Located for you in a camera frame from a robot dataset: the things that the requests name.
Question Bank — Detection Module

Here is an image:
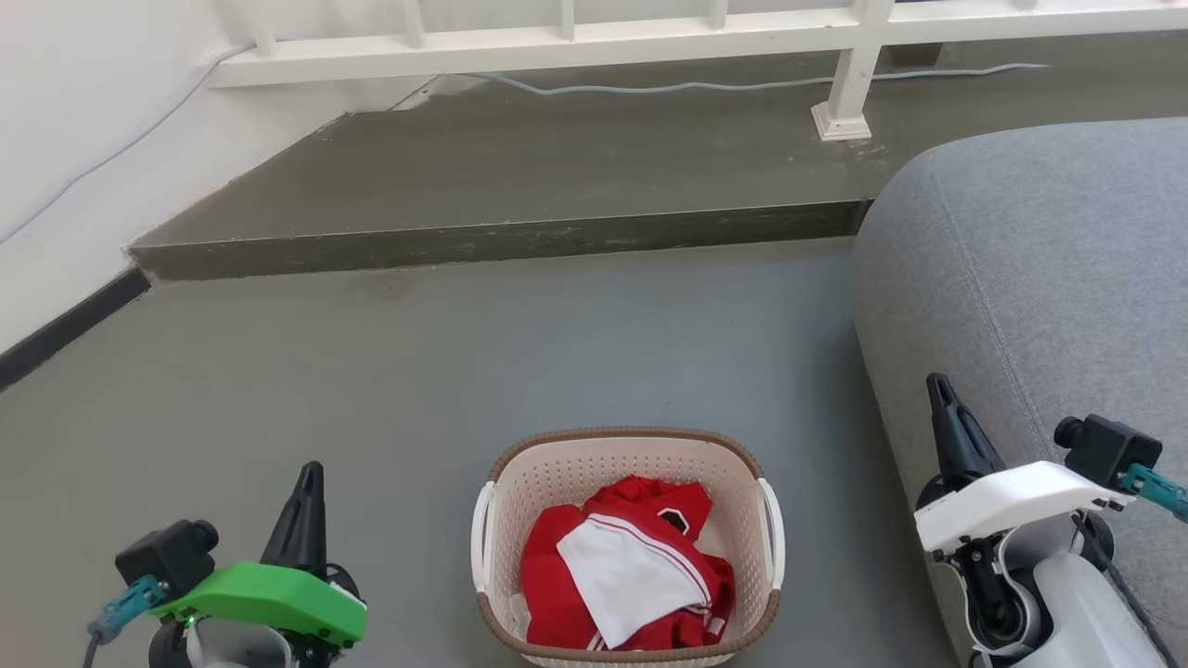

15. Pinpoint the teal right camera cable plug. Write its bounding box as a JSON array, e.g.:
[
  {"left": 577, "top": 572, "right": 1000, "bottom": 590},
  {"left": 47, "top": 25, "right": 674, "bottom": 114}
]
[{"left": 1118, "top": 463, "right": 1188, "bottom": 522}]

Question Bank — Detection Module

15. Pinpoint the teal left camera cable plug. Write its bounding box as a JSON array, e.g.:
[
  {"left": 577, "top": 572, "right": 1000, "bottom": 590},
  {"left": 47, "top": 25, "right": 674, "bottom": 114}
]
[{"left": 82, "top": 574, "right": 170, "bottom": 668}]

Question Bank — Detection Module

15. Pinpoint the cream perforated plastic laundry basket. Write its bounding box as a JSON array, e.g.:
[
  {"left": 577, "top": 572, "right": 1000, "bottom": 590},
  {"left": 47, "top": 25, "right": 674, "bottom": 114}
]
[{"left": 470, "top": 426, "right": 787, "bottom": 668}]

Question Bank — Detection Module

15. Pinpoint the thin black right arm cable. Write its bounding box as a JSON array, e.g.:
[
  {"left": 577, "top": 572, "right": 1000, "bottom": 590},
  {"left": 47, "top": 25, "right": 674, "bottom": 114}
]
[{"left": 1070, "top": 512, "right": 1156, "bottom": 668}]

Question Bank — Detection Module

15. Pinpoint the pale cable along wall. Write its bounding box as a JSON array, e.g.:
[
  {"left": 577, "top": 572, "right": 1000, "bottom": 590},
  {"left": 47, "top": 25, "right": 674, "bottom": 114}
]
[{"left": 0, "top": 42, "right": 256, "bottom": 247}]

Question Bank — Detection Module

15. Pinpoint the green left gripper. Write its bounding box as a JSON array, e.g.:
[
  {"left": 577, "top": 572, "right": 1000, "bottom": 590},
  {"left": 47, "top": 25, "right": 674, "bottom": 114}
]
[{"left": 148, "top": 461, "right": 369, "bottom": 668}]

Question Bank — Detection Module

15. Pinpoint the black skirting board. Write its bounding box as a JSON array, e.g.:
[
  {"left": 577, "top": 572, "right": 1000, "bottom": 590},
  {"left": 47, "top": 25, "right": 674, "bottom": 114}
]
[{"left": 0, "top": 267, "right": 152, "bottom": 392}]

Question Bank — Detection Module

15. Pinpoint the dark concrete raised step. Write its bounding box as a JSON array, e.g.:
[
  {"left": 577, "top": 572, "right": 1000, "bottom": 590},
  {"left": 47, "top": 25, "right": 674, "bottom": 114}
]
[{"left": 127, "top": 31, "right": 1188, "bottom": 282}]

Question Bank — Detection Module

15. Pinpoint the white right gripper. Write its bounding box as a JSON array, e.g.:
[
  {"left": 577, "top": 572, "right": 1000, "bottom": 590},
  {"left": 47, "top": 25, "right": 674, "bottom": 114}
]
[{"left": 913, "top": 372, "right": 1137, "bottom": 558}]

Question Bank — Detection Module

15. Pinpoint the grey fabric sofa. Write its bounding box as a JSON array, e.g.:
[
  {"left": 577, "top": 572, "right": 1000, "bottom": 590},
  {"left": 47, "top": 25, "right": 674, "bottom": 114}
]
[{"left": 851, "top": 117, "right": 1188, "bottom": 668}]

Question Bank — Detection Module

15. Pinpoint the white metal railing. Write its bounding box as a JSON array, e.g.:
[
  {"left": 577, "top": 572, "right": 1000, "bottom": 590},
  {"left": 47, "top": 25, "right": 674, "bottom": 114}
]
[{"left": 205, "top": 0, "right": 1188, "bottom": 143}]

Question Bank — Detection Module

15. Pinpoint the grey cable on step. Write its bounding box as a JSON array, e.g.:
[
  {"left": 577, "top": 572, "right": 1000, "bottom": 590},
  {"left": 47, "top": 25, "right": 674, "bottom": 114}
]
[{"left": 464, "top": 61, "right": 1052, "bottom": 97}]

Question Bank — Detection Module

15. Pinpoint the teal camera cable plug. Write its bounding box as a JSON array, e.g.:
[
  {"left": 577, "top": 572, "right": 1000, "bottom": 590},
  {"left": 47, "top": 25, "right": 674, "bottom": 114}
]
[
  {"left": 1118, "top": 463, "right": 1188, "bottom": 522},
  {"left": 82, "top": 574, "right": 170, "bottom": 668}
]

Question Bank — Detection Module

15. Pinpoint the red sports garment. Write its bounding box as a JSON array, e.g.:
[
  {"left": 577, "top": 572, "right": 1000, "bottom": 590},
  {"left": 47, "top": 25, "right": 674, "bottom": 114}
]
[{"left": 519, "top": 475, "right": 738, "bottom": 653}]

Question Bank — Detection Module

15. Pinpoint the white garment with red stripes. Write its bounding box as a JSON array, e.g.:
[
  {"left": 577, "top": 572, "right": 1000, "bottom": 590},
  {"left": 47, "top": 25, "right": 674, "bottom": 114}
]
[{"left": 555, "top": 515, "right": 717, "bottom": 651}]

